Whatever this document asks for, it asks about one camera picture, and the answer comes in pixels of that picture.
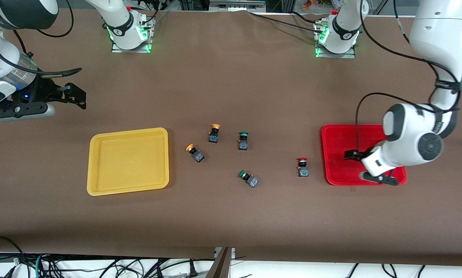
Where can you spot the green push button switch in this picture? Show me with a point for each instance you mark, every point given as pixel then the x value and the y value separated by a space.
pixel 243 144
pixel 252 181

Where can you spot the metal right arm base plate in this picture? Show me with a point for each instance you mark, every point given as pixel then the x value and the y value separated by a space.
pixel 117 49

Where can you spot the yellow plastic tray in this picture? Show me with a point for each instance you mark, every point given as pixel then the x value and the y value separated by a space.
pixel 115 181

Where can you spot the red plastic tray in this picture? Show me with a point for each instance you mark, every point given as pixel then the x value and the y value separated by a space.
pixel 339 170

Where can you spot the grey metal rail fixture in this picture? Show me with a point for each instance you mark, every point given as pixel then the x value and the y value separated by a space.
pixel 236 4

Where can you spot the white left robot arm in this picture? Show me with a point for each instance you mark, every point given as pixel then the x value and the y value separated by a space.
pixel 408 131

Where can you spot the black power plug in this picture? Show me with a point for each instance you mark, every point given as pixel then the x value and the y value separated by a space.
pixel 192 270

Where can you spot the red push button switch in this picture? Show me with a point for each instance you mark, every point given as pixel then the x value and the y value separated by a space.
pixel 303 171

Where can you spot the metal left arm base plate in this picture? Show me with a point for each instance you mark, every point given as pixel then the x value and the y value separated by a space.
pixel 348 55

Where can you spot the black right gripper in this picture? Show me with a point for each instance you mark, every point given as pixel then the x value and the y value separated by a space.
pixel 45 90

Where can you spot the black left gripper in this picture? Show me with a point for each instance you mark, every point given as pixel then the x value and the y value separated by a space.
pixel 353 155

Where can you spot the angled metal support beam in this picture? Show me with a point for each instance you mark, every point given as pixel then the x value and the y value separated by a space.
pixel 221 268

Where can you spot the yellow push button switch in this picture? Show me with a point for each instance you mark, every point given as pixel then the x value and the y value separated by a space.
pixel 198 156
pixel 214 137

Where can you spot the brown table cover mat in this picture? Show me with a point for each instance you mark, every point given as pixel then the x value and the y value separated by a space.
pixel 230 216

